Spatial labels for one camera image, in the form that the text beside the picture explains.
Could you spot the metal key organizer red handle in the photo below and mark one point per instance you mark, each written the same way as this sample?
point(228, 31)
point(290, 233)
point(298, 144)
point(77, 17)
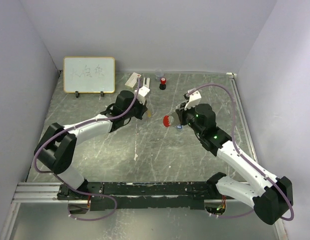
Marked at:
point(171, 120)

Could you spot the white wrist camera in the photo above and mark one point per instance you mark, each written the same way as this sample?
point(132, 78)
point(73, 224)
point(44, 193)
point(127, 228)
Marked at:
point(193, 100)
point(143, 92)

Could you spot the green white staples box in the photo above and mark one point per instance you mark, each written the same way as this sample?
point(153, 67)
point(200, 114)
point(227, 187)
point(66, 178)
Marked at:
point(132, 80)

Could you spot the clear plastic cup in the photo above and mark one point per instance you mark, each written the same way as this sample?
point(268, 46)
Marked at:
point(159, 74)

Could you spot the white stapler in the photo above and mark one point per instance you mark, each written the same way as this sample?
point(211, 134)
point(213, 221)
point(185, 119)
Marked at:
point(146, 82)

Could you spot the red black stamp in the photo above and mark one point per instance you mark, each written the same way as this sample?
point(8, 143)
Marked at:
point(163, 82)

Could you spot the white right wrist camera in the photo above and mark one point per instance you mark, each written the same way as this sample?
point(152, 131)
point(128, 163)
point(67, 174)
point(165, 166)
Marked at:
point(193, 100)

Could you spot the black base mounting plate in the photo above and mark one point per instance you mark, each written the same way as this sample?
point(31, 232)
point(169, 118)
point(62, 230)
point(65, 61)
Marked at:
point(195, 195)

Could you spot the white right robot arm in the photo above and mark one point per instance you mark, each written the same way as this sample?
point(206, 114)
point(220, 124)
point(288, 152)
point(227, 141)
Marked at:
point(268, 195)

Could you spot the aluminium right side rail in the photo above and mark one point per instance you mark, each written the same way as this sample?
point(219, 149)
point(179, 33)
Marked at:
point(232, 77)

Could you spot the aluminium front rail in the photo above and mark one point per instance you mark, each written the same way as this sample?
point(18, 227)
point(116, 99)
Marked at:
point(41, 192)

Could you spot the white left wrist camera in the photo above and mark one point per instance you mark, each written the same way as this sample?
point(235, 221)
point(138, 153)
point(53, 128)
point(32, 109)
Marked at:
point(143, 92)

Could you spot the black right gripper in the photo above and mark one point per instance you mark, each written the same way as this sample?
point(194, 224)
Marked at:
point(182, 113)

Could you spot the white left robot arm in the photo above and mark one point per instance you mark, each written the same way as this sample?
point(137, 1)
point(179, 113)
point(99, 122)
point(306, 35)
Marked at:
point(56, 148)

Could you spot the aluminium rail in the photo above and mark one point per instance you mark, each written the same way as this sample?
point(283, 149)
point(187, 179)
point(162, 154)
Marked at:
point(41, 192)
point(232, 77)

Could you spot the white board yellow frame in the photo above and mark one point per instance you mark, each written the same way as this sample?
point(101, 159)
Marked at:
point(89, 74)

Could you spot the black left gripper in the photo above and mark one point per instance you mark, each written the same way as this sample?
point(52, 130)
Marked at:
point(143, 109)

